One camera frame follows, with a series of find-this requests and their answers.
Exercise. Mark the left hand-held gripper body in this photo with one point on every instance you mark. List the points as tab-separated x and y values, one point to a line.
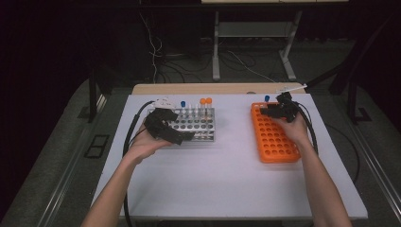
159	124

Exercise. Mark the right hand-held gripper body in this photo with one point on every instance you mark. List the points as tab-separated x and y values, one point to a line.
288	108

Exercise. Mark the blue-capped clear test tube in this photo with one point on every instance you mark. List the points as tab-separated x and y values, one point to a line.
183	103
267	98

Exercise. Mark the orange plastic test tube rack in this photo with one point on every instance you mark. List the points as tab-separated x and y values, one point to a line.
274	154

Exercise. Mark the person's right hand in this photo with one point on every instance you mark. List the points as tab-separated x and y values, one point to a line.
294	130

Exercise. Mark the person's left hand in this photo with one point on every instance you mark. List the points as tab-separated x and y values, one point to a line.
145	146

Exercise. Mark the orange-capped centrifuge tube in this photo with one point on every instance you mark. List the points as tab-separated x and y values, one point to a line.
208	101
202	101

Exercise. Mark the wooden table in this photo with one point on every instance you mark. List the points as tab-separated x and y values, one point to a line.
205	88

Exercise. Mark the white table cover sheet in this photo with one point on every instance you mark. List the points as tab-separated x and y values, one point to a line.
227	183

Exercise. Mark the black metal stand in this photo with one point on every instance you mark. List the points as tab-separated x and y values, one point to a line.
352	104
92	101

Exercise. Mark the grey metal desk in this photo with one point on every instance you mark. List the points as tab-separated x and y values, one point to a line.
252	29

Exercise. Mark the metal floor rail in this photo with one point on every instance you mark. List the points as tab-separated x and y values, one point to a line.
68	176
377	167

